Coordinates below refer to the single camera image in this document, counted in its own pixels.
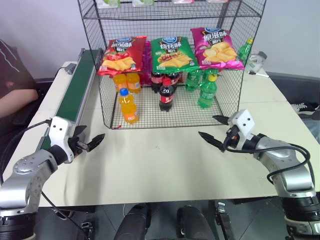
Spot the black table clamp strap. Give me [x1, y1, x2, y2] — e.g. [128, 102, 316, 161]
[214, 200, 232, 240]

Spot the white marker pen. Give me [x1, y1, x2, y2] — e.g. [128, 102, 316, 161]
[247, 70, 271, 79]

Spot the magenta chips bag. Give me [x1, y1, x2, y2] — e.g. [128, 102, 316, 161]
[190, 26, 245, 71]

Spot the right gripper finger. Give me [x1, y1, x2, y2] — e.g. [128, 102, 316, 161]
[212, 114, 232, 126]
[197, 131, 227, 153]

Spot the red chips bag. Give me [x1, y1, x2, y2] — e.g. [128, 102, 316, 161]
[97, 35, 149, 77]

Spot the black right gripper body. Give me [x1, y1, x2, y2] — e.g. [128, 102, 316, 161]
[223, 124, 241, 151]

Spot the green white snack pack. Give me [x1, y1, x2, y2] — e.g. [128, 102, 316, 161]
[95, 0, 122, 8]
[132, 0, 156, 7]

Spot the person in dark red shirt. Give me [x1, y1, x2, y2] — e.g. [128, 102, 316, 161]
[0, 38, 36, 101]

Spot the green soda bottle yellow cap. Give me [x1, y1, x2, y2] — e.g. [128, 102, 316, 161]
[197, 73, 219, 110]

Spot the black cable under table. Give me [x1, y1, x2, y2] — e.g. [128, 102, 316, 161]
[40, 191, 91, 240]

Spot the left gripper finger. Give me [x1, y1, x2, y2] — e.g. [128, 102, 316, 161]
[74, 125, 88, 139]
[84, 133, 106, 153]

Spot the dark rounded shape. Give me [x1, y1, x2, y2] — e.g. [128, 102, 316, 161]
[175, 204, 215, 240]
[113, 202, 152, 240]

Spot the green chips bag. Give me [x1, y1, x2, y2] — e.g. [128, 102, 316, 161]
[149, 36, 201, 74]

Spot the black and white sneaker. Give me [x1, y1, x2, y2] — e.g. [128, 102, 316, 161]
[290, 101, 320, 116]

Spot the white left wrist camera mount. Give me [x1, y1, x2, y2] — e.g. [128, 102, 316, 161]
[48, 115, 77, 164]

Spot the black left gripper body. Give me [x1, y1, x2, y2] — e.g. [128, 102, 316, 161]
[67, 136, 90, 159]

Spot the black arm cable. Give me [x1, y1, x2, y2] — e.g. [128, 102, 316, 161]
[223, 129, 317, 194]
[0, 119, 53, 187]

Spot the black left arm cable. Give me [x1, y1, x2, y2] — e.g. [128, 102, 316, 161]
[0, 119, 53, 187]

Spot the orange soda bottle blue cap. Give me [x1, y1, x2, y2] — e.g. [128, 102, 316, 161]
[117, 87, 140, 125]

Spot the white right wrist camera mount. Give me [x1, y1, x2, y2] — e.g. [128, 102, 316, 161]
[228, 108, 257, 149]

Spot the cola bottle red cap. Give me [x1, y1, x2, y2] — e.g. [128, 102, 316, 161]
[158, 79, 177, 113]

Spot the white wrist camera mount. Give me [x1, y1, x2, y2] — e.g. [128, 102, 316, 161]
[48, 115, 77, 164]
[228, 108, 257, 149]

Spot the green conveyor belt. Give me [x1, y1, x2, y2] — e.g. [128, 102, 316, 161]
[34, 47, 105, 154]

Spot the shiny magenta snack bag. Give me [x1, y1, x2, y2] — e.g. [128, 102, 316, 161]
[141, 39, 153, 86]

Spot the black wire mesh rack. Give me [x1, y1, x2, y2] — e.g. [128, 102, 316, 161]
[76, 0, 267, 130]

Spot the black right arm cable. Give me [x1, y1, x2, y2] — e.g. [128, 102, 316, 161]
[223, 129, 317, 194]

